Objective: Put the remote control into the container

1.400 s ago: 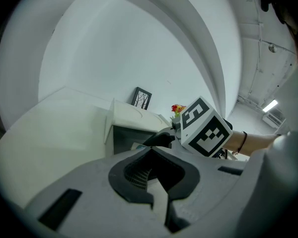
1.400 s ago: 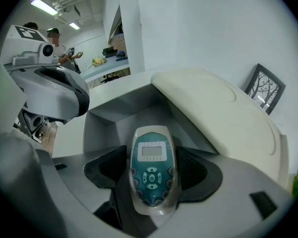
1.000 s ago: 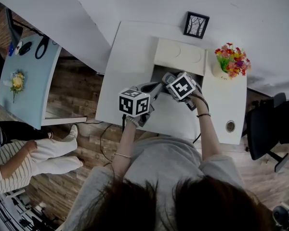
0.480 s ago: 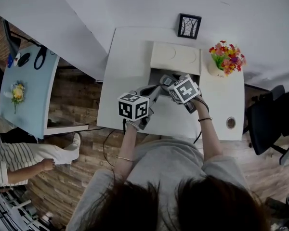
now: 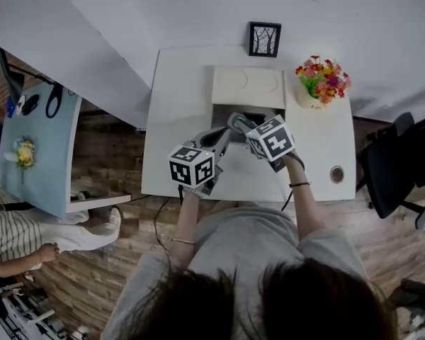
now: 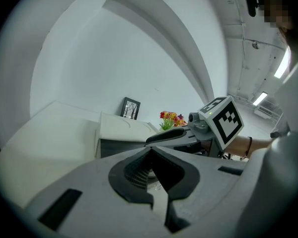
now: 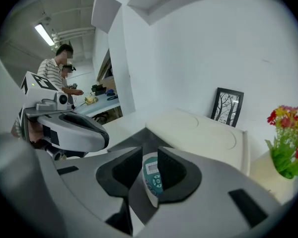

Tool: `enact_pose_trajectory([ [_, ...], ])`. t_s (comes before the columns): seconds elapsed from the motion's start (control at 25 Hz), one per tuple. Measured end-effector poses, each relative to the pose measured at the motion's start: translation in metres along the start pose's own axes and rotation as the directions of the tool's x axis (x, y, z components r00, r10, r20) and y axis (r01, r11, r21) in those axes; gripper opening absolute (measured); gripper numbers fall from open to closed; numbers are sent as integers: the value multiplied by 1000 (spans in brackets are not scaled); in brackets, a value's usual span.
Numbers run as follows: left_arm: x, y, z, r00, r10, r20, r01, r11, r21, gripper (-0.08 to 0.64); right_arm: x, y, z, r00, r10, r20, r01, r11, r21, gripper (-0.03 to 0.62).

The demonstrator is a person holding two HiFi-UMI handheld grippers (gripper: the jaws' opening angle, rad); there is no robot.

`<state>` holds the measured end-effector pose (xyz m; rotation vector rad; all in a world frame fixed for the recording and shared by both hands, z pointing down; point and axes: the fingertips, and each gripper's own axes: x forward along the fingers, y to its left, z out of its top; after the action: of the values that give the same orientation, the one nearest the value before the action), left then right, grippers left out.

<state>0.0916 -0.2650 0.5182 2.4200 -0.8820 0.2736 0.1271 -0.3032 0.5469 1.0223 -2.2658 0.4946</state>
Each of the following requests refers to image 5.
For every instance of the person's left hand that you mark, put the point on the person's left hand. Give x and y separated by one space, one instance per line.
193 192

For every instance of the white round object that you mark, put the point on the white round object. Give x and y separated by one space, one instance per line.
20 105

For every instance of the white shelf board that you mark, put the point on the white shelf board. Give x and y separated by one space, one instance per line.
99 202

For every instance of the black wristband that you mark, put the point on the black wristband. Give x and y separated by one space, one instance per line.
301 183

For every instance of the light blue table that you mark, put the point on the light blue table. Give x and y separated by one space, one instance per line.
46 161

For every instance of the black office chair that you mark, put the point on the black office chair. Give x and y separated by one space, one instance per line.
389 168

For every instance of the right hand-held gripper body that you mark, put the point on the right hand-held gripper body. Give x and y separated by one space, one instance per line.
271 140

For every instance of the black picture frame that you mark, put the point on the black picture frame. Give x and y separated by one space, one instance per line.
265 39

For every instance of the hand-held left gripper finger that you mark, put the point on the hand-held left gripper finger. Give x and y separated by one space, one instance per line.
223 145
212 131

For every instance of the person's right forearm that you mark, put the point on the person's right forearm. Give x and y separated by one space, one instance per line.
302 207

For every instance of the white box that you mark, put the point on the white box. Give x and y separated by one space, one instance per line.
248 83

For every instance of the person's left forearm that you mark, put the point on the person's left forearm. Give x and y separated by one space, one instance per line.
187 221

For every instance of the yellow flower bouquet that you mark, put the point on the yellow flower bouquet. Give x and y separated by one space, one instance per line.
25 152

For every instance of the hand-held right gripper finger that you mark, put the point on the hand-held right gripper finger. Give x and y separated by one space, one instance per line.
233 127
246 119

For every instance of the black computer mouse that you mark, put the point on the black computer mouse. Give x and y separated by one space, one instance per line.
30 104

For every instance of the potted colourful flower bouquet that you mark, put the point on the potted colourful flower bouquet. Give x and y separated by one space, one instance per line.
322 81

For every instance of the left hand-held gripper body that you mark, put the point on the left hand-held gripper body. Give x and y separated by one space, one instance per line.
191 165

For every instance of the person's grey shirt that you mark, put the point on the person's grey shirt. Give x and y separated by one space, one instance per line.
248 239

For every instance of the white equipment rack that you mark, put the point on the white equipment rack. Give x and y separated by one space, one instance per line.
25 317

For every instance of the small blue object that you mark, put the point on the small blue object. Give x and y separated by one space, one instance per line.
10 107

